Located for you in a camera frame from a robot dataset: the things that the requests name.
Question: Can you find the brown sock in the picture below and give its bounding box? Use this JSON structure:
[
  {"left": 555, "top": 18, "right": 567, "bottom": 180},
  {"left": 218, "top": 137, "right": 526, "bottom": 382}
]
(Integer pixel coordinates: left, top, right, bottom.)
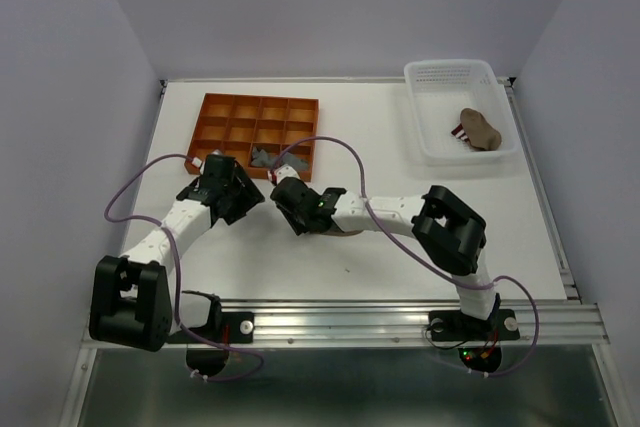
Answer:
[
  {"left": 318, "top": 230, "right": 363, "bottom": 237},
  {"left": 460, "top": 108, "right": 502, "bottom": 151}
]

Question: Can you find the grey sock pair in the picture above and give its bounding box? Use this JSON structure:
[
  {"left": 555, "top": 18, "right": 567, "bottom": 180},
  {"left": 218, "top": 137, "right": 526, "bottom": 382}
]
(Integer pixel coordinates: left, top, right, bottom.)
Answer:
[{"left": 250, "top": 147, "right": 276, "bottom": 169}]

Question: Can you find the dark grey sock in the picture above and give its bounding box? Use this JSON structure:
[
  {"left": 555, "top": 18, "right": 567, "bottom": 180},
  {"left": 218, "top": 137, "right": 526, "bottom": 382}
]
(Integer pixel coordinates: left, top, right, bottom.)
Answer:
[{"left": 281, "top": 152, "right": 310, "bottom": 173}]

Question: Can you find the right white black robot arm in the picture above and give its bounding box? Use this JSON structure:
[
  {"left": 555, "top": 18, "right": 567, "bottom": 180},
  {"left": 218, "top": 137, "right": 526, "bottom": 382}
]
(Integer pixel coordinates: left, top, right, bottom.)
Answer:
[{"left": 271, "top": 177, "right": 499, "bottom": 337}]

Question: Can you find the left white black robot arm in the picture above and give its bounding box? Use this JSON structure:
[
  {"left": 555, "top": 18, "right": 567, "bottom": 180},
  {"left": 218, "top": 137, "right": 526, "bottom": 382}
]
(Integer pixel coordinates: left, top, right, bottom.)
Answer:
[{"left": 89, "top": 153, "right": 265, "bottom": 352}]

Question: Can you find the orange compartment tray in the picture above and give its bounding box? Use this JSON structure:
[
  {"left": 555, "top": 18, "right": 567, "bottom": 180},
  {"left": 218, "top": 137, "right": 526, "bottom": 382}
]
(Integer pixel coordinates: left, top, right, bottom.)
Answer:
[{"left": 187, "top": 93, "right": 319, "bottom": 181}]

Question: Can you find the red white striped sock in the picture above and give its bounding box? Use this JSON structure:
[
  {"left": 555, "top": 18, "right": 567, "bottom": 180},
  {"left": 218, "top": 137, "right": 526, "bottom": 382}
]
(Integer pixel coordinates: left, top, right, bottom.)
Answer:
[{"left": 451, "top": 124, "right": 470, "bottom": 143}]

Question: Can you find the white plastic basket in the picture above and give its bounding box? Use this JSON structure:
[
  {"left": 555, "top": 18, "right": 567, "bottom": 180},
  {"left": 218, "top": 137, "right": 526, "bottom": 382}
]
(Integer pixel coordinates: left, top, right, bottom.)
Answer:
[{"left": 404, "top": 59, "right": 520, "bottom": 166}]

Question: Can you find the aluminium rail frame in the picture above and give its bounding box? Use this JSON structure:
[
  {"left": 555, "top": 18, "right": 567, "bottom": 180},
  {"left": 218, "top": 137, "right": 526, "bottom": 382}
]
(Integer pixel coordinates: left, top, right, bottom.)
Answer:
[{"left": 64, "top": 78, "right": 635, "bottom": 426}]

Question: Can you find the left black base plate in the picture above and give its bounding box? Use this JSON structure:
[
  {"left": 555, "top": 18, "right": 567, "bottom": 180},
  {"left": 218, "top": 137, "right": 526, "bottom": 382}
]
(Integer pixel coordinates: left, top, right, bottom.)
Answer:
[{"left": 192, "top": 311, "right": 255, "bottom": 345}]

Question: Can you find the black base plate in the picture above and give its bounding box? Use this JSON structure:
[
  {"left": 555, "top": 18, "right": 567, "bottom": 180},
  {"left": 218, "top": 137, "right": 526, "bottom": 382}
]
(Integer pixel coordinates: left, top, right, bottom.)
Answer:
[
  {"left": 428, "top": 309, "right": 521, "bottom": 343},
  {"left": 192, "top": 311, "right": 255, "bottom": 345}
]

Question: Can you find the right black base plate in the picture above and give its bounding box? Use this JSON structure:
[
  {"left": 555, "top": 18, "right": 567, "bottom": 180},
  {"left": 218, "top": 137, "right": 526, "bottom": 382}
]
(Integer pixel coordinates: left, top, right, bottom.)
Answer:
[{"left": 428, "top": 309, "right": 521, "bottom": 343}]

